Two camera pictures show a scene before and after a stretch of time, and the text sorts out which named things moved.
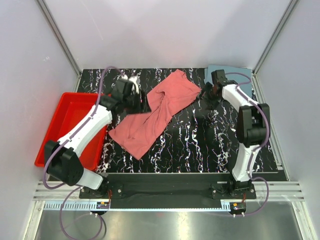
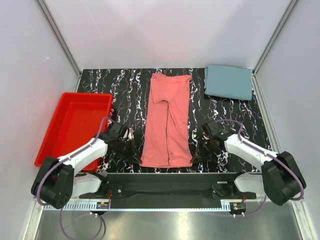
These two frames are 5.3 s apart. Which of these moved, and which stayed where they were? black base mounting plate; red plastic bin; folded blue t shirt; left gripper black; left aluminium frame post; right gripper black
Moved: right gripper black; left gripper black
Stayed: red plastic bin; folded blue t shirt; black base mounting plate; left aluminium frame post
